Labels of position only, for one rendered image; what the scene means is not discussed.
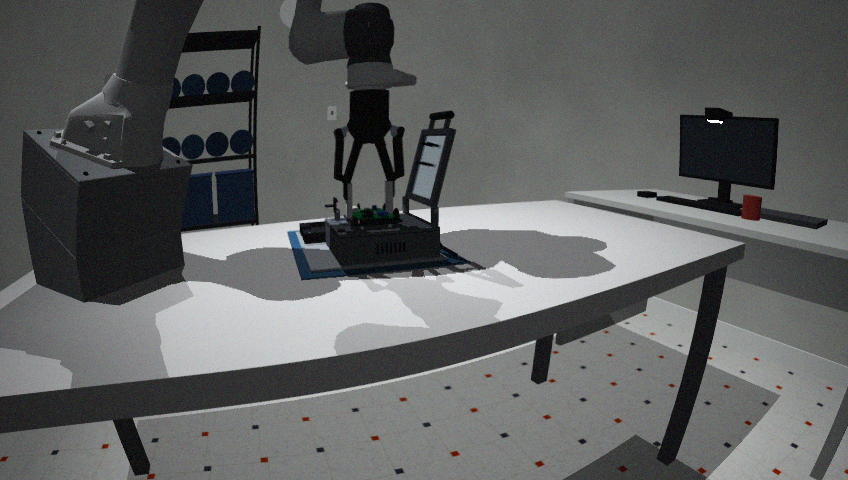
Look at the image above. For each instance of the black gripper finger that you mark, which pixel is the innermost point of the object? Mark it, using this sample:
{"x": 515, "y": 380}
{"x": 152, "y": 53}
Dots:
{"x": 391, "y": 176}
{"x": 340, "y": 134}

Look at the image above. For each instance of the green circuit board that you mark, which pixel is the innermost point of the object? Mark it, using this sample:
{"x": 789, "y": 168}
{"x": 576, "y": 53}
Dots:
{"x": 363, "y": 215}

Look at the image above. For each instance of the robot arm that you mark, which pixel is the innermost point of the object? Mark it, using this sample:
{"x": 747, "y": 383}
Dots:
{"x": 125, "y": 122}

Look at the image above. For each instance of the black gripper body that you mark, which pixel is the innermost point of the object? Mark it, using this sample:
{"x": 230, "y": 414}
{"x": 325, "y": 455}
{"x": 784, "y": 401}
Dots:
{"x": 369, "y": 107}

